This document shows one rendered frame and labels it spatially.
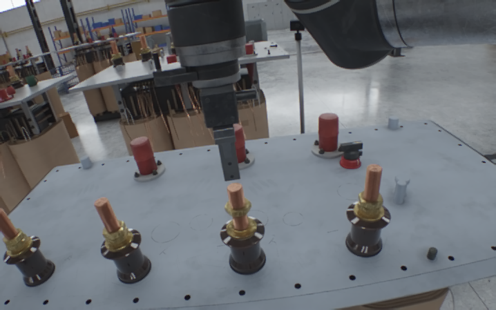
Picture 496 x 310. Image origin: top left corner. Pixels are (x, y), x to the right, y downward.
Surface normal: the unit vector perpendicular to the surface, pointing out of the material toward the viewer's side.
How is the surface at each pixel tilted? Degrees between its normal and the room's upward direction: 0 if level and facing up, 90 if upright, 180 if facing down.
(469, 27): 129
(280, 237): 0
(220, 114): 90
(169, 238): 0
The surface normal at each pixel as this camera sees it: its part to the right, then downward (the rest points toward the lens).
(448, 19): -0.55, 0.77
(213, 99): 0.11, 0.48
